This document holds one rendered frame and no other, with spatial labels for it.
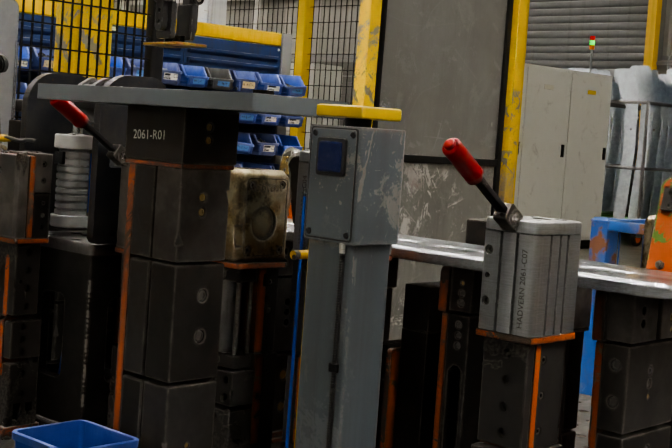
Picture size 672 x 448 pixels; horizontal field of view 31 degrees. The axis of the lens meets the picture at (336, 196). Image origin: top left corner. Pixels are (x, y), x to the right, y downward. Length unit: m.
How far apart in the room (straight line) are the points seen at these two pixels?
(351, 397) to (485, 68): 4.04
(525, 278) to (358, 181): 0.20
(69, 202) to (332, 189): 0.63
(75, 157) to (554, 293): 0.74
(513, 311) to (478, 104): 3.92
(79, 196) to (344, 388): 0.65
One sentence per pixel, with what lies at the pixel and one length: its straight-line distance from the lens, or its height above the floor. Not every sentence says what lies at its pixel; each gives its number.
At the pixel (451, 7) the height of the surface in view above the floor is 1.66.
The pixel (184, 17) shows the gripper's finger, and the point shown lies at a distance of 1.38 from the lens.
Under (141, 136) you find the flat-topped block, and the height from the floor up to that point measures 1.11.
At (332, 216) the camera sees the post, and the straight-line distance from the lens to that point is 1.17.
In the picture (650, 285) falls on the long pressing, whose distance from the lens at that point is 1.29.
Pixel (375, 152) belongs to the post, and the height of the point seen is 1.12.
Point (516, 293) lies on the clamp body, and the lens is 1.23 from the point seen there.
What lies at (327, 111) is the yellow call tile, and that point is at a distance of 1.18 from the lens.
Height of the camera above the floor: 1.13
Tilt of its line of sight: 3 degrees down
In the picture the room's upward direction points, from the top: 4 degrees clockwise
